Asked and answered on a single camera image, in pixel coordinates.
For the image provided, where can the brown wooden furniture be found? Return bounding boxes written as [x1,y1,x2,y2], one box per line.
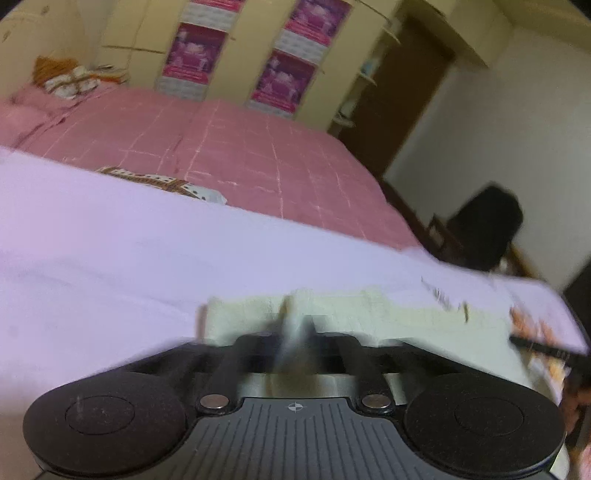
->
[380,179,463,265]

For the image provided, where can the cream wardrobe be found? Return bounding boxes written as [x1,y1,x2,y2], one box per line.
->
[98,0,408,136]

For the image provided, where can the cream corner shelf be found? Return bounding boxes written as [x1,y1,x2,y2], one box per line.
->
[331,25,403,131]

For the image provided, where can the brown wooden door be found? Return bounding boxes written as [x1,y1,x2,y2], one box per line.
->
[338,15,457,180]

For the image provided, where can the pink wall poster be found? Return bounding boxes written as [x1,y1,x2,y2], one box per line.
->
[285,0,353,48]
[188,0,246,13]
[158,22,230,101]
[246,50,320,120]

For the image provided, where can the purple floral bed sheet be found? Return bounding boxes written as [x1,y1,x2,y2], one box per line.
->
[0,147,591,430]

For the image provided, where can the brown white patterned cloth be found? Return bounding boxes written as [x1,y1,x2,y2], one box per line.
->
[95,165,228,206]

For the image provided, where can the cream overhead cabinet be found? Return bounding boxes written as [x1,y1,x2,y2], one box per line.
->
[405,0,514,71]

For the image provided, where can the white knitted sweater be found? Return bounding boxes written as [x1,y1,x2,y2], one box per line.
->
[198,285,561,407]

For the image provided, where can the pink checked bedspread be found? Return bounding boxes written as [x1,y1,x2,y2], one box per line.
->
[0,83,424,254]

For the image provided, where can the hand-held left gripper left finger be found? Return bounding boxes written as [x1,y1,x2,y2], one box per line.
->
[124,332,285,412]

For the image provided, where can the orange cloth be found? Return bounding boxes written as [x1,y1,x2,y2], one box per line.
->
[31,54,78,85]

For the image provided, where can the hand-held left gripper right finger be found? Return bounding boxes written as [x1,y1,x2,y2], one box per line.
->
[315,331,463,412]

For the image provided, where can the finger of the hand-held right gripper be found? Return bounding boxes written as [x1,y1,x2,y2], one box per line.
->
[509,336,591,366]

